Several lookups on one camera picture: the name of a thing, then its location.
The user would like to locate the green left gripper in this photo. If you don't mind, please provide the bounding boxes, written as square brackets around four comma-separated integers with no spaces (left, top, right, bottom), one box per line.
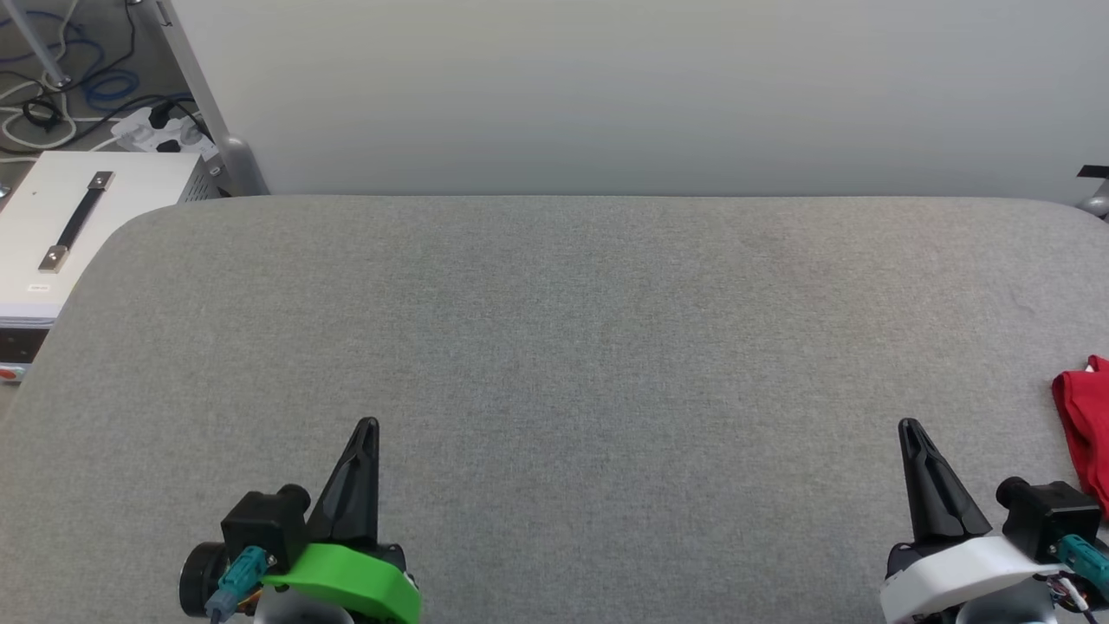
[260,419,423,624]

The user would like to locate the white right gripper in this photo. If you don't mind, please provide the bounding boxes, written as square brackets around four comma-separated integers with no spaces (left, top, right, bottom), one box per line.
[879,419,1068,624]

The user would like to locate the red and white jersey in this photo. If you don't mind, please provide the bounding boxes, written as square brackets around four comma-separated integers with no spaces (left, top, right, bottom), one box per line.
[1051,355,1109,518]

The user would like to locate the grey fabric padded surface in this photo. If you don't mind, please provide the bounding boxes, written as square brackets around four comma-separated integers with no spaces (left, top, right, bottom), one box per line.
[0,195,1109,624]

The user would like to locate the white power strip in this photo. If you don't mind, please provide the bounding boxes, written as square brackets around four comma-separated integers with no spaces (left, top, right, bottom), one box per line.
[113,104,217,157]

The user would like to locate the white partition panel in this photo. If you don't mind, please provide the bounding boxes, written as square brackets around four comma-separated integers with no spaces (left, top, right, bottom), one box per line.
[169,0,1109,200]

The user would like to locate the white metal table leg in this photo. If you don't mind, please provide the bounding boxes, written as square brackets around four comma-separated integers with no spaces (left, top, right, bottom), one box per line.
[17,0,72,89]

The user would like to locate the left camera cable teal plug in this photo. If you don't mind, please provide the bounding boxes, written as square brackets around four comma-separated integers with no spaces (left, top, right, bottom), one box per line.
[206,546,269,624]

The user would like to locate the camera cable teal plug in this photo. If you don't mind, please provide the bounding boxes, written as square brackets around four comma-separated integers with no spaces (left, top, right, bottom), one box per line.
[1053,535,1109,624]
[206,546,269,624]

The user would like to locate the right camera cable teal plug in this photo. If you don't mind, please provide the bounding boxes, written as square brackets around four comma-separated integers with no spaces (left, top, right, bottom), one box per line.
[1053,535,1109,624]

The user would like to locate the black cabinet handle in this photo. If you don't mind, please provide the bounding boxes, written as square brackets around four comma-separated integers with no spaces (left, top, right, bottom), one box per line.
[39,172,114,274]

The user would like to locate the blue coiled cable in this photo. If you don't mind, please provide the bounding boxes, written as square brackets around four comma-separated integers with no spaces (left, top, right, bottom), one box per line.
[82,69,141,111]

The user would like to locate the white floor cable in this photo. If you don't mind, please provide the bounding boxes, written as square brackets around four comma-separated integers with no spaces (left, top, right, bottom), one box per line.
[0,74,81,154]

